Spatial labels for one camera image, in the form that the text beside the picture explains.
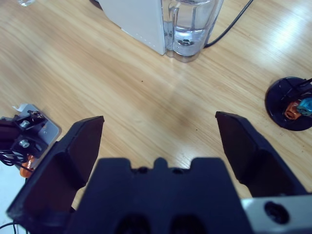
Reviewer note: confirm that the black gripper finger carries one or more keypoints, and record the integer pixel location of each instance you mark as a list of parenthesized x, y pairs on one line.
[(48, 175), (256, 165)]

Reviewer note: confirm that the clear drinking glass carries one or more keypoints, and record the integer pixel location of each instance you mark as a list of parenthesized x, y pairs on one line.
[(25, 3)]

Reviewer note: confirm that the orange coffee capsule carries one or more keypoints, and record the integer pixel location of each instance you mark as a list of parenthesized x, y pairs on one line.
[(291, 112)]

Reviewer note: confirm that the blue coffee capsule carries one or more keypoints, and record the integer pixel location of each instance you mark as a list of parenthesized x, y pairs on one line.
[(306, 106)]

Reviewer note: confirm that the black capsule holder with rods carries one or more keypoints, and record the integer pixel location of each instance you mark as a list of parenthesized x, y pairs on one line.
[(278, 97)]

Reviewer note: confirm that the white paper tag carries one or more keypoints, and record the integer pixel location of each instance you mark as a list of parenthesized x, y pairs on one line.
[(20, 106)]

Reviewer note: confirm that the clear water tank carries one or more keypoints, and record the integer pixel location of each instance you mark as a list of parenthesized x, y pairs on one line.
[(190, 29)]

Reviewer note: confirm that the grey camera mounting plate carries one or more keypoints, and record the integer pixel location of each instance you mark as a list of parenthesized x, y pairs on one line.
[(50, 132)]

